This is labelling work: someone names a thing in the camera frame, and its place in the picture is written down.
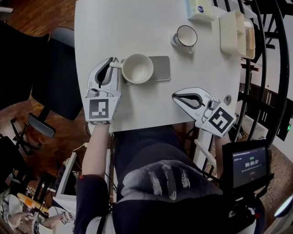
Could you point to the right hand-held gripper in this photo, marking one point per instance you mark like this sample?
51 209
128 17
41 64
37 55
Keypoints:
219 121

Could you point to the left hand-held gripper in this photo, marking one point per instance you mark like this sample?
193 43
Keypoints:
98 109

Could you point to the white cup with black rim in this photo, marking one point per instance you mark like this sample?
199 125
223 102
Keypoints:
186 35

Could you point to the person's left forearm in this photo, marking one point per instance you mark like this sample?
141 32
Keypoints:
95 150

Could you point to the person's right forearm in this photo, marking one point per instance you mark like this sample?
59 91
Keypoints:
220 146

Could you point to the grey two-slot coaster tray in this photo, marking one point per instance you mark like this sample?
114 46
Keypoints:
161 68

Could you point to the white table leg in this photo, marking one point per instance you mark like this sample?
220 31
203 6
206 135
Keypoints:
109 169
204 146

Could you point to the white power adapter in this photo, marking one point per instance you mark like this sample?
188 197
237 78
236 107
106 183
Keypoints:
85 145

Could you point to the black office chair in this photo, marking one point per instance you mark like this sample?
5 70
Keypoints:
27 64

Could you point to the cream plastic storage basket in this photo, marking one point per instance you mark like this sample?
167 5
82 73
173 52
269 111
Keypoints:
230 32

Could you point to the black chest monitor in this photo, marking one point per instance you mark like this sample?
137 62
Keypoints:
250 164

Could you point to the pale tissue box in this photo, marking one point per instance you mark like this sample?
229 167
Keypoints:
199 9

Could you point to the black box with green light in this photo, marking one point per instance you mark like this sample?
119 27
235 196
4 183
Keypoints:
285 128

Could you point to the black metal railing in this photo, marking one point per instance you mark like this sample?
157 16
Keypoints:
280 57

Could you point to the white flat panel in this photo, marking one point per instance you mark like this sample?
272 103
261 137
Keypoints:
66 173

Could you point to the dark feather print t-shirt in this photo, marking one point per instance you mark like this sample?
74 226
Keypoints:
155 205

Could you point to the black metal stand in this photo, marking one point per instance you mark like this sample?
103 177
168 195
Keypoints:
43 187

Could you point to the white round glowing device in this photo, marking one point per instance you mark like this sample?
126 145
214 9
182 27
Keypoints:
281 208

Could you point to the yellow wooden board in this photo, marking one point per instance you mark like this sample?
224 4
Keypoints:
32 203

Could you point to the black chest mount rig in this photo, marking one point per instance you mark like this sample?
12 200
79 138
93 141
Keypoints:
245 208

